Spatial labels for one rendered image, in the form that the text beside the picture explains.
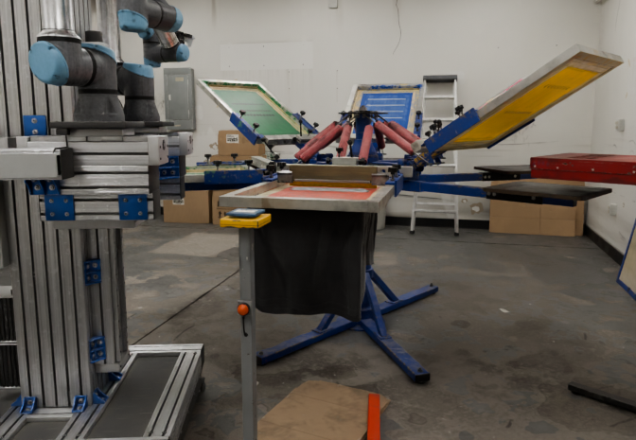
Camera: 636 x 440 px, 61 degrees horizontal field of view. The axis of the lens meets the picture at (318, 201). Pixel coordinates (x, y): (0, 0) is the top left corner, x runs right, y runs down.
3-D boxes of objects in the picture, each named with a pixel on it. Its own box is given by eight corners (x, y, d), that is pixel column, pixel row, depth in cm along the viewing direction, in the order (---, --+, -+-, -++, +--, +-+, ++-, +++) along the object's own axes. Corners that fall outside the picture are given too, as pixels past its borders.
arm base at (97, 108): (65, 121, 165) (63, 88, 163) (83, 121, 180) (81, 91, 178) (116, 121, 166) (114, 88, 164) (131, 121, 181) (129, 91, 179)
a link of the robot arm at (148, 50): (160, 65, 241) (159, 40, 239) (139, 66, 245) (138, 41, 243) (171, 67, 248) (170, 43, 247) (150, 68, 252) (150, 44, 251)
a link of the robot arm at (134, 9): (163, 34, 152) (161, -8, 151) (134, 27, 142) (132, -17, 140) (140, 35, 155) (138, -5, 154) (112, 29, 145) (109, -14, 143)
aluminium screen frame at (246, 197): (379, 213, 185) (379, 202, 184) (219, 206, 198) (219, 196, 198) (400, 185, 260) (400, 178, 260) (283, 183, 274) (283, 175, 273)
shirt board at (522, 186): (612, 205, 254) (613, 188, 253) (582, 216, 226) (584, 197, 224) (382, 183, 346) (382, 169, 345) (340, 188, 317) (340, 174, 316)
